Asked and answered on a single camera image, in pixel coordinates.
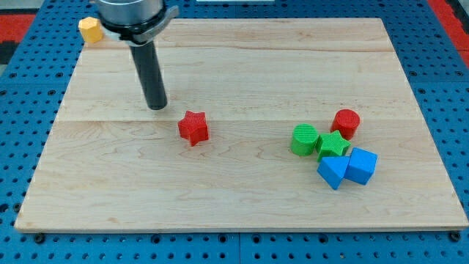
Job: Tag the blue triangular prism block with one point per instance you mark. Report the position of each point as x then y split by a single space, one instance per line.
332 170

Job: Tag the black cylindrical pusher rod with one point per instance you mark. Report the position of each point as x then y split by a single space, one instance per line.
147 66

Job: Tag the light wooden board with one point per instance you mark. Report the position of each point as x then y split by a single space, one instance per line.
111 165

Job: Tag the green cylinder block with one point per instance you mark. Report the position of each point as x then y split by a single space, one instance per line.
304 139

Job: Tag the red cylinder block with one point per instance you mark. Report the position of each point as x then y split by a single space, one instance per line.
346 122

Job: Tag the blue cube block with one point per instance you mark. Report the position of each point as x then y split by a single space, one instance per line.
361 166

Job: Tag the yellow hexagon block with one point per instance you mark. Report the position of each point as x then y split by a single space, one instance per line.
90 30

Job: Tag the green star block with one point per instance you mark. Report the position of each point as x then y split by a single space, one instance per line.
331 145

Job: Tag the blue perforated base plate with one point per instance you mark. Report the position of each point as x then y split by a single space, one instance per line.
35 80

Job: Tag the red star block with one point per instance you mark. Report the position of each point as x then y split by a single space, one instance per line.
193 127

